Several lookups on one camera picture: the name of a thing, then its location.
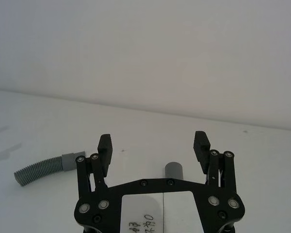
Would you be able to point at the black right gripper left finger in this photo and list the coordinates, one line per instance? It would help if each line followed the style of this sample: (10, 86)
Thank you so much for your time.
(104, 155)

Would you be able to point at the short grey plastic tube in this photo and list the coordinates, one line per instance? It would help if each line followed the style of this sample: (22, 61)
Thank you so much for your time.
(173, 171)

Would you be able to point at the white table cloth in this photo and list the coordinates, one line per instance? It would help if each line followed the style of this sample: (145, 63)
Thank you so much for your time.
(145, 136)

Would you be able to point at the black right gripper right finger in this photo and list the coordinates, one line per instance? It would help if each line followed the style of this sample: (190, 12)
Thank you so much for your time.
(200, 150)

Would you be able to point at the white label with handwriting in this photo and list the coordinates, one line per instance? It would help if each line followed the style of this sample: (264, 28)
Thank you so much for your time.
(157, 213)

